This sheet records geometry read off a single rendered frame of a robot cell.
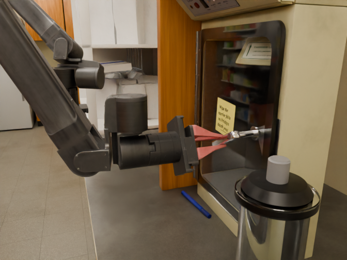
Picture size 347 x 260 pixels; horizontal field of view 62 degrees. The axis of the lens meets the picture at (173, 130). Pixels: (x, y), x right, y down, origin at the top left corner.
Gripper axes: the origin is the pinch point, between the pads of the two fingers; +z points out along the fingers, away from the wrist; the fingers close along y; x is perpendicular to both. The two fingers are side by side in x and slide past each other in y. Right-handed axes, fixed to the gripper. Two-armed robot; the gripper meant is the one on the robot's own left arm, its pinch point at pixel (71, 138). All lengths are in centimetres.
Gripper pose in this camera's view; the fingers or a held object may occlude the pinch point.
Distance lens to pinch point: 86.9
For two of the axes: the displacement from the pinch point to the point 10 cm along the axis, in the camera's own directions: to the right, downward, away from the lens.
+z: -0.2, 9.6, 2.9
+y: 9.4, -0.8, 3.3
